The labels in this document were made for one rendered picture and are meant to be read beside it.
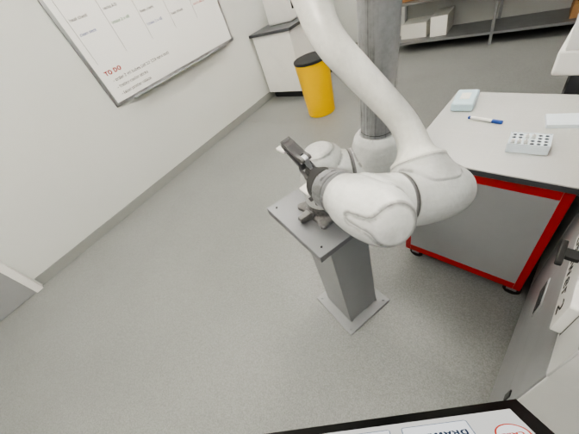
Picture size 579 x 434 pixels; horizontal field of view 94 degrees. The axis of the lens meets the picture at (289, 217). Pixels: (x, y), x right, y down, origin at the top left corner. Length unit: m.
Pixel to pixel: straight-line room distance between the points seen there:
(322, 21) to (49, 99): 2.91
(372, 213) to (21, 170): 3.11
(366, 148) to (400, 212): 0.51
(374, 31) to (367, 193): 0.46
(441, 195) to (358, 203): 0.16
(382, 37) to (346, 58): 0.23
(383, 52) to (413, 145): 0.31
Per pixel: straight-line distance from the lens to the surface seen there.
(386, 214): 0.40
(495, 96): 1.76
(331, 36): 0.58
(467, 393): 1.59
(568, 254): 0.84
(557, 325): 0.81
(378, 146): 0.90
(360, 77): 0.57
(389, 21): 0.79
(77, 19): 3.43
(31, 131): 3.26
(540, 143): 1.36
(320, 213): 1.01
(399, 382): 1.57
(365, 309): 1.67
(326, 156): 0.89
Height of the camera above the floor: 1.53
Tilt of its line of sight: 42 degrees down
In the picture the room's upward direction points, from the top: 22 degrees counter-clockwise
